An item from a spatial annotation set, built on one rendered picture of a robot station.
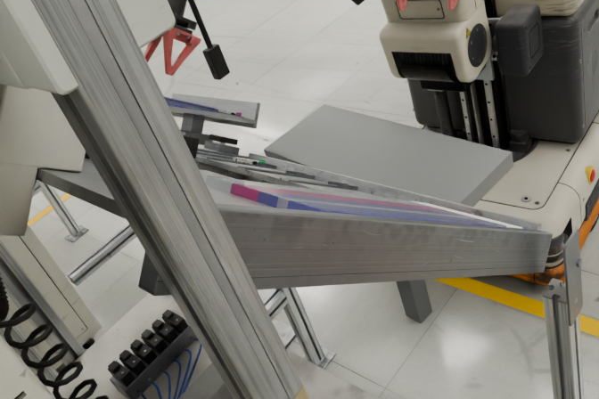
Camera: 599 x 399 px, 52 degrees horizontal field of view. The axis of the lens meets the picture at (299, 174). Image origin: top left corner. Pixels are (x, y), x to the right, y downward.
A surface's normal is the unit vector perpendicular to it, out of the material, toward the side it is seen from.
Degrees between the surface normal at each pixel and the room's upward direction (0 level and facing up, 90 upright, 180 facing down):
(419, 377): 0
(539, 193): 0
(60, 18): 90
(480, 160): 0
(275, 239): 90
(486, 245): 90
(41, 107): 90
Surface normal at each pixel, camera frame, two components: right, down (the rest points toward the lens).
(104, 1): 0.72, 0.19
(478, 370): -0.29, -0.79
